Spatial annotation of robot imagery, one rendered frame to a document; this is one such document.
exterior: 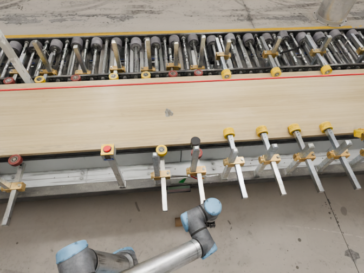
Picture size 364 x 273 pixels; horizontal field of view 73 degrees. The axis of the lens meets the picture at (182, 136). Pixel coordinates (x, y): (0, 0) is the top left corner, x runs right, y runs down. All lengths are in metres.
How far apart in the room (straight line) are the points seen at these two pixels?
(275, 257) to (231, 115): 1.36
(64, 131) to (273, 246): 2.06
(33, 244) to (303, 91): 2.74
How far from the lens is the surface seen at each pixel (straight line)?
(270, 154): 1.69
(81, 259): 1.06
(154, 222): 2.51
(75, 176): 2.12
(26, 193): 2.12
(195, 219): 1.29
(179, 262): 1.18
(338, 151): 1.98
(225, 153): 2.02
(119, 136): 1.87
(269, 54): 2.54
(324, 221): 2.91
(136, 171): 2.02
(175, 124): 1.89
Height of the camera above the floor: 2.43
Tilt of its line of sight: 57 degrees down
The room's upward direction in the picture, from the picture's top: 3 degrees clockwise
